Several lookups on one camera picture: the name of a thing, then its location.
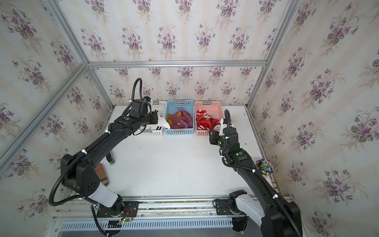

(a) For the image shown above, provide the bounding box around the small white sock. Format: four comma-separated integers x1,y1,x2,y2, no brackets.
157,116,171,129

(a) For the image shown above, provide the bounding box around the red snowflake sock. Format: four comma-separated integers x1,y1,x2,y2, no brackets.
196,114,221,130

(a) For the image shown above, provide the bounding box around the purple striped sock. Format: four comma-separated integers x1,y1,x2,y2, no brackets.
167,108,193,129

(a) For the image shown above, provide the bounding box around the red white striped santa sock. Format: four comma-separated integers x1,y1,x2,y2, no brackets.
197,110,207,116

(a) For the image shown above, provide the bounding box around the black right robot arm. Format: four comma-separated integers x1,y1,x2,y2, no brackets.
209,110,303,237

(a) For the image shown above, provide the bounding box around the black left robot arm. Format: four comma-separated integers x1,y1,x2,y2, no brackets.
48,89,158,212

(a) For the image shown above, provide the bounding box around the white plastic basket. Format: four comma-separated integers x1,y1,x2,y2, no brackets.
137,100,167,136

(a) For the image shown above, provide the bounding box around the blue plastic basket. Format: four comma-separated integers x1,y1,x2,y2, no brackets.
164,100,195,135

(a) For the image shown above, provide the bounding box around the pink plastic basket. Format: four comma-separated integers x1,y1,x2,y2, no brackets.
194,101,225,136

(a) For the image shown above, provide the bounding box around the colorful small items bundle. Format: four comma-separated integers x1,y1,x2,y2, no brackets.
255,159,274,176

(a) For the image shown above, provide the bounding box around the brown plaid cylinder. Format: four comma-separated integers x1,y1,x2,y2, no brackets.
95,164,109,186

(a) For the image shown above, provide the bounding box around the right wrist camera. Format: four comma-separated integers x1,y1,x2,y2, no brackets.
219,118,228,136

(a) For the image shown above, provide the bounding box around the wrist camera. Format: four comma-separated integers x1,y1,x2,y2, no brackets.
219,118,228,136
143,96,151,103

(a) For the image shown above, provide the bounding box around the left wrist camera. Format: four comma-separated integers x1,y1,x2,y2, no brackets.
143,96,151,103

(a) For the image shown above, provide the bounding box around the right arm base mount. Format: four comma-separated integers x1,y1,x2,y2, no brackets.
212,198,246,216

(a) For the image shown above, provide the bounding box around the aluminium rail front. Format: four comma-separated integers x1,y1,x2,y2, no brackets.
53,195,298,221

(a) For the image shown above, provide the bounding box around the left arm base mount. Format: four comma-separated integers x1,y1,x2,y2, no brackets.
95,201,140,222

